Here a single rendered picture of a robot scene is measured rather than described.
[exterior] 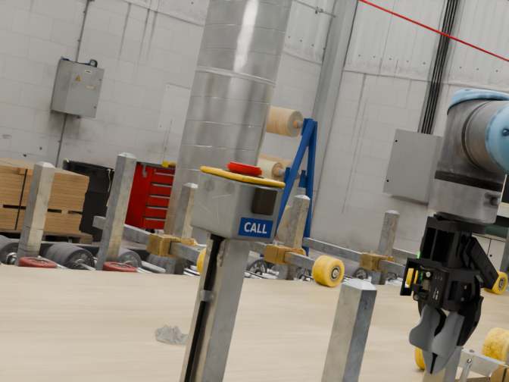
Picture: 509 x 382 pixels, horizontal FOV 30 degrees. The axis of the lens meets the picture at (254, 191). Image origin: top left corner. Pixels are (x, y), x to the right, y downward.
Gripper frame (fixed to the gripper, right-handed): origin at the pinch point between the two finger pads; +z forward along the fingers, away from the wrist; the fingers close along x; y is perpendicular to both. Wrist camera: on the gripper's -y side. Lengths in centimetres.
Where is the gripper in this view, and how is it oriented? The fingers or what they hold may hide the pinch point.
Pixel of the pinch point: (436, 364)
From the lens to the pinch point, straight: 133.3
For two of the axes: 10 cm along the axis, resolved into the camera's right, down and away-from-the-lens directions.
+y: -6.8, -1.0, -7.3
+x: 7.1, 1.8, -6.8
